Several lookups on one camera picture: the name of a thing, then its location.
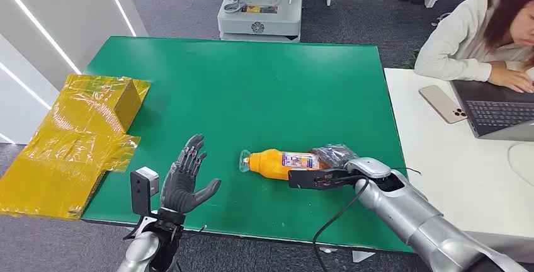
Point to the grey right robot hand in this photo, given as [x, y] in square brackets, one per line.
[333, 155]

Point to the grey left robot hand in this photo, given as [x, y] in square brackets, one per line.
[179, 188]

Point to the orange plastic bottle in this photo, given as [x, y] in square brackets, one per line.
[269, 163]

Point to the green table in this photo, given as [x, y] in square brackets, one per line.
[250, 107]

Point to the yellow taped cardboard box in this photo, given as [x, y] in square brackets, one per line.
[75, 145]

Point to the white desk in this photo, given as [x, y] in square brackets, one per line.
[450, 178]

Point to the beige smartphone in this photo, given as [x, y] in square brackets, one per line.
[442, 104]

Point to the grey wheeled machine base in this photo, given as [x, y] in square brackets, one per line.
[260, 7]

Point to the grey laptop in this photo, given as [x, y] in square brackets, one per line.
[496, 109]

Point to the person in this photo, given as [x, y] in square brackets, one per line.
[463, 36]

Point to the round white object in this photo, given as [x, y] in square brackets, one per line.
[522, 163]

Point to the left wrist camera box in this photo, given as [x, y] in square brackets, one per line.
[146, 182]

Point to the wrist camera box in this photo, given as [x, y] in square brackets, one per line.
[146, 182]
[306, 179]

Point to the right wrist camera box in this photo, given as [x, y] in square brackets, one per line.
[306, 179]

